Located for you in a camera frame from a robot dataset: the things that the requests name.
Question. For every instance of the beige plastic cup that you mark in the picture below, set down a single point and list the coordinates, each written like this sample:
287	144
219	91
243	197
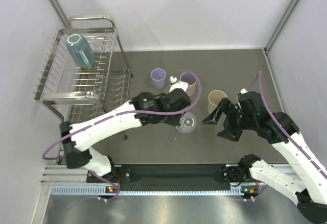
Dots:
214	99

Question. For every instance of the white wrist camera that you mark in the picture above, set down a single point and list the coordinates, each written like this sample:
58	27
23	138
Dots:
175	83
243	91

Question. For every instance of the aluminium frame post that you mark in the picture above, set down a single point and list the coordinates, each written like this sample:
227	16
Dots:
60	13
291	6

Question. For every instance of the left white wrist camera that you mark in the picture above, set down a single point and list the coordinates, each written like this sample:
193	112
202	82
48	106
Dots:
175	83

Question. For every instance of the right aluminium frame post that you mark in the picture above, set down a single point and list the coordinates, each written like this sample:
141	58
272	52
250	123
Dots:
291	6

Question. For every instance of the teal ceramic mug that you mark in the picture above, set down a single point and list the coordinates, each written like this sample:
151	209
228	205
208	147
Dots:
80	51

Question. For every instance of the clear glass cup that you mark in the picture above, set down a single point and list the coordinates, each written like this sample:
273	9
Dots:
187	123

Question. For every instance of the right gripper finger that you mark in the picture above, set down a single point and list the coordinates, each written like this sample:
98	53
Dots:
214	117
230	134

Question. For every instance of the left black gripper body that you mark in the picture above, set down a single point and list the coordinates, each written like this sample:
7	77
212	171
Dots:
172	120

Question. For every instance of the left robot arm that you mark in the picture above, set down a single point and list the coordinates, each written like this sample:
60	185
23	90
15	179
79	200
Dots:
145	109

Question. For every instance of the pink mug lavender inside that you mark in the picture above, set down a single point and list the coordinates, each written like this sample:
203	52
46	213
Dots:
191	81

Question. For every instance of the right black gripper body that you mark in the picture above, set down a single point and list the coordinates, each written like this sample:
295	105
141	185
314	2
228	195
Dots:
234	118

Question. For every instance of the left aluminium frame post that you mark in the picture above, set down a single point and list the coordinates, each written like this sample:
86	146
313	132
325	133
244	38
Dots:
60	13

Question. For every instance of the steel dish rack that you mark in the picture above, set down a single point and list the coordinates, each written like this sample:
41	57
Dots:
78	94

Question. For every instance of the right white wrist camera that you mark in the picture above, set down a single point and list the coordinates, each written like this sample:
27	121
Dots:
243	91

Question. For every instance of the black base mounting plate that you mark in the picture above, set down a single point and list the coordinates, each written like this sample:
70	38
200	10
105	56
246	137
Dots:
178	176

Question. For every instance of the grey slotted cable duct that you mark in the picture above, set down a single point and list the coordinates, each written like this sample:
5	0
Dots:
104	190

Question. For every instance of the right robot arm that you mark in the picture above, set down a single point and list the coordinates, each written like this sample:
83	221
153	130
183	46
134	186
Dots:
308	190

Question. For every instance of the lavender plastic cup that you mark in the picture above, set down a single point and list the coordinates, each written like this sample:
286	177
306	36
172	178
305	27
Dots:
158	78

